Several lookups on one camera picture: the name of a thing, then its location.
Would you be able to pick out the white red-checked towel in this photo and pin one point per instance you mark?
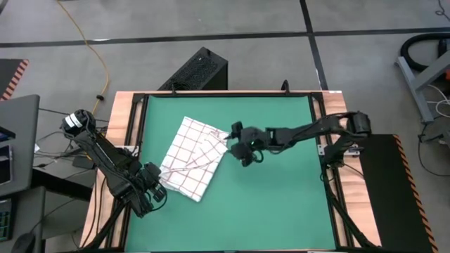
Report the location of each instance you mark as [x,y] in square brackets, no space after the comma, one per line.
[193,158]

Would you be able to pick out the black metal table frame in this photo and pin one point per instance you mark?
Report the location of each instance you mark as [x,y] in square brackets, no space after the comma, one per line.
[228,94]

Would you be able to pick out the black hazard-striped floor mat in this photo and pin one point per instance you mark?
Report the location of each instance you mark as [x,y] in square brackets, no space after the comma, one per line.
[10,75]
[386,196]

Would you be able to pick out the grey side table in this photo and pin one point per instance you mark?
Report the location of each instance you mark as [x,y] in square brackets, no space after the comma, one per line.
[28,218]

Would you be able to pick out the green table mat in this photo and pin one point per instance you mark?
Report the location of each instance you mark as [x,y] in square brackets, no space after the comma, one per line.
[263,196]

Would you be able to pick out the black table clamp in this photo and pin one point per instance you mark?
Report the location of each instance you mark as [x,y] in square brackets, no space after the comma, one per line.
[173,88]
[285,87]

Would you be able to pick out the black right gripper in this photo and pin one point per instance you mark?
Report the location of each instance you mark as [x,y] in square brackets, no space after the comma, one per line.
[254,140]

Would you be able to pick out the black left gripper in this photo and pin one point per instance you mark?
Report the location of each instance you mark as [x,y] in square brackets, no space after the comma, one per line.
[140,182]

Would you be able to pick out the black computer mouse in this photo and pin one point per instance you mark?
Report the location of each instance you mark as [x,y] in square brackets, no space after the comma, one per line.
[24,243]

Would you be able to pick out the small orange object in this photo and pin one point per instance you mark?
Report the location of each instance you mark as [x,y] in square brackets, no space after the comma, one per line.
[447,74]

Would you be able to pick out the black computer tower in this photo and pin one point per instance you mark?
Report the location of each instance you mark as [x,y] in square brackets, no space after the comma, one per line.
[197,72]

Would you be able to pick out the wooden table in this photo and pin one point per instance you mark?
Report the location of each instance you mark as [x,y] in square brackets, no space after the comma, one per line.
[121,112]

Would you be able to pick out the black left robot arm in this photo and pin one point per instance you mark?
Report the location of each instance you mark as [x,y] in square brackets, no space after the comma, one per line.
[102,154]

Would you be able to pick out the grey metal stand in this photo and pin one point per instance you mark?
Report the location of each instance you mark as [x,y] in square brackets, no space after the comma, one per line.
[416,91]

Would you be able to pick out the black power brick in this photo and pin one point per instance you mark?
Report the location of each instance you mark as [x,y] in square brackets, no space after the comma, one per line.
[83,162]

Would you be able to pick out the dark keyboard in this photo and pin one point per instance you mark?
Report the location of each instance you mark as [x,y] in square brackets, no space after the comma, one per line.
[5,221]

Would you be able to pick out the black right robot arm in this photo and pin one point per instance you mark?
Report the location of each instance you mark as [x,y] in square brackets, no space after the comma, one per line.
[309,130]

